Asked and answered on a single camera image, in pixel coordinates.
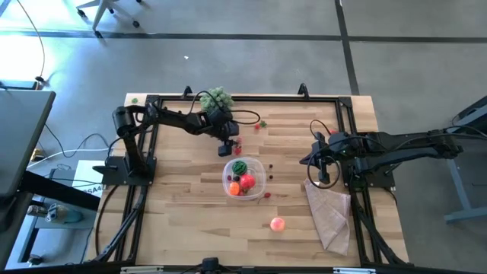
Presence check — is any pink-orange toy peach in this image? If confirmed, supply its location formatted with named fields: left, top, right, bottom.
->
left=269, top=216, right=286, bottom=234

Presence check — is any silver edge bracket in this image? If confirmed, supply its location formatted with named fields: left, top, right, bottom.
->
left=333, top=267, right=377, bottom=274
left=120, top=266, right=164, bottom=274

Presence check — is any teal bottle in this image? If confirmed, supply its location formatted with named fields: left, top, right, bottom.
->
left=45, top=203, right=84, bottom=225

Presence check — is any black desk beam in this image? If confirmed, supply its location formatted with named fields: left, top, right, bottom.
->
left=17, top=170, right=102, bottom=212

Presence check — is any grey desk top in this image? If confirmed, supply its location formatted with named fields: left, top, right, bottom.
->
left=0, top=89, right=57, bottom=199

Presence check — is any black aluminium table frame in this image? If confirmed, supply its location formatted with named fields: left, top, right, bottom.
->
left=86, top=94, right=410, bottom=267

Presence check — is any clear plastic tupperware container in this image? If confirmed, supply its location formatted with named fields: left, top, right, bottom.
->
left=221, top=157, right=267, bottom=201

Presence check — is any green spiky artificial plant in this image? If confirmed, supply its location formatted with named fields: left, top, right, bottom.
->
left=199, top=86, right=235, bottom=113

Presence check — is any blue-grey table frame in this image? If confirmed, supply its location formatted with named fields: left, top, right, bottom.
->
left=443, top=94, right=487, bottom=224

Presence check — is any office chair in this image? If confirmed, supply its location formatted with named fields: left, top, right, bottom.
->
left=75, top=0, right=145, bottom=39

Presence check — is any toy watermelon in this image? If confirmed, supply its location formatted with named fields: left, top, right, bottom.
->
left=231, top=160, right=248, bottom=176

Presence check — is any white paper label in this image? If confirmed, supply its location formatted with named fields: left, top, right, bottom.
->
left=72, top=159, right=108, bottom=199

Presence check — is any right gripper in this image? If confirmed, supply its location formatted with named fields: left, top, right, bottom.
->
left=299, top=132, right=347, bottom=169

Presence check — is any beige folded cloth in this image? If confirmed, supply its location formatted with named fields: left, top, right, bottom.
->
left=304, top=177, right=352, bottom=256

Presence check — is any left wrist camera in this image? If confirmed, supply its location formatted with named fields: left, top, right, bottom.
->
left=218, top=139, right=234, bottom=158

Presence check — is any red toy apple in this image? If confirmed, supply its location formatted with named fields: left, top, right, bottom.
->
left=239, top=174, right=256, bottom=190

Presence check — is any white floor cable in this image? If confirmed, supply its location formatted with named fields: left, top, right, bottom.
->
left=26, top=146, right=115, bottom=170

